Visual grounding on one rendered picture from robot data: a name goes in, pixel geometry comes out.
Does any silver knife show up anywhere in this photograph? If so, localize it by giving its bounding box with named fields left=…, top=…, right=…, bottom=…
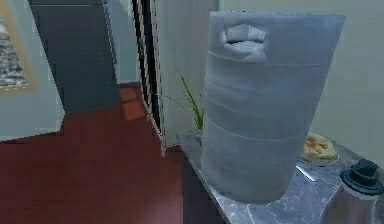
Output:
left=295, top=165, right=317, bottom=183

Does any grey metal keg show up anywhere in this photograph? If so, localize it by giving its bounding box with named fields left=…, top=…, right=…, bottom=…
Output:
left=200, top=10, right=346, bottom=205

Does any grey marble counter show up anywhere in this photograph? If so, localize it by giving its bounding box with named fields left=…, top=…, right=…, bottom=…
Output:
left=176, top=129, right=384, bottom=224

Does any grey bottle with black cap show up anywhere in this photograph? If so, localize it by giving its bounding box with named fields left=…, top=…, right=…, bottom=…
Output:
left=318, top=158, right=384, bottom=224

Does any black and white slatted door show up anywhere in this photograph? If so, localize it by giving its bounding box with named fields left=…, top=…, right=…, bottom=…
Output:
left=131, top=0, right=168, bottom=158

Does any framed picture with tan frame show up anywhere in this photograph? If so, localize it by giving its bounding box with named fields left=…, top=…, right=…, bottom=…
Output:
left=0, top=0, right=39, bottom=96

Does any green house plant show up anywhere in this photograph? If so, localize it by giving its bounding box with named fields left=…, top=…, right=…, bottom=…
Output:
left=166, top=67, right=205, bottom=130

